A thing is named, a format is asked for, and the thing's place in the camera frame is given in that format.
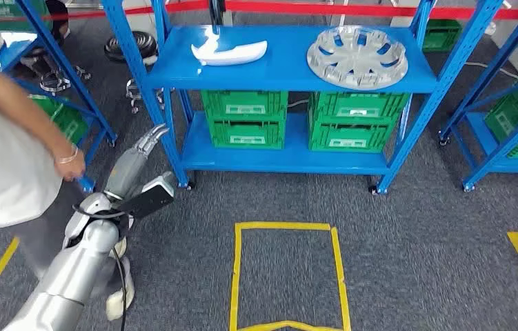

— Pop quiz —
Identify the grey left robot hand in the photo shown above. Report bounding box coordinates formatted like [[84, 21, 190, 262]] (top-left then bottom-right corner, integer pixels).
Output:
[[103, 123, 171, 202]]

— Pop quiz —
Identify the person's hand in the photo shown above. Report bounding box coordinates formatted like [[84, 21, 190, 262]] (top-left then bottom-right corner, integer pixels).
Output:
[[54, 148, 87, 182]]

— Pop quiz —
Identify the white plastic car part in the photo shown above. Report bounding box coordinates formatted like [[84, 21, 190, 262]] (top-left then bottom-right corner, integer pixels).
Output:
[[190, 28, 269, 67]]

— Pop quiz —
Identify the blue metal shelf rack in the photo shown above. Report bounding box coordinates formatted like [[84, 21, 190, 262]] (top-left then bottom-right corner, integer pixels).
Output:
[[101, 0, 506, 197], [438, 0, 518, 193], [0, 0, 119, 194]]

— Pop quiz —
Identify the person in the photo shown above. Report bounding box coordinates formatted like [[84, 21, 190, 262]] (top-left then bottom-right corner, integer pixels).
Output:
[[0, 20, 136, 321]]

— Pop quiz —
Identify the black round stool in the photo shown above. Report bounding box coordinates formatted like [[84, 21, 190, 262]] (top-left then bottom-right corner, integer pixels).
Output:
[[103, 30, 168, 115]]

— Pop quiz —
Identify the silver wheel hubcap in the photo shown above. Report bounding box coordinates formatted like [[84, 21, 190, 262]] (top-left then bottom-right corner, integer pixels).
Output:
[[306, 25, 410, 91]]

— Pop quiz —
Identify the red barrier belt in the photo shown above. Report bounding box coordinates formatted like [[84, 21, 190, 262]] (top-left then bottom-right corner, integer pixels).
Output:
[[0, 0, 518, 23]]

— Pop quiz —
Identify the silver bracelet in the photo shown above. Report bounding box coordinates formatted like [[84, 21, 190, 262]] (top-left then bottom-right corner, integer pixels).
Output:
[[57, 143, 80, 166]]

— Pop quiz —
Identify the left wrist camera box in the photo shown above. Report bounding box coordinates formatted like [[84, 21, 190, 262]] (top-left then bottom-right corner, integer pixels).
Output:
[[121, 171, 176, 221]]

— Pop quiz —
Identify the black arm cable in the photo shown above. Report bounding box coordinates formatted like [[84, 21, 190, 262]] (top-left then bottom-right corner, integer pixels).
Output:
[[72, 204, 128, 331]]

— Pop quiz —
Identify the black stanchion post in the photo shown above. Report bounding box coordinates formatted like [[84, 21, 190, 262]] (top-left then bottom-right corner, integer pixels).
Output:
[[208, 0, 235, 28]]

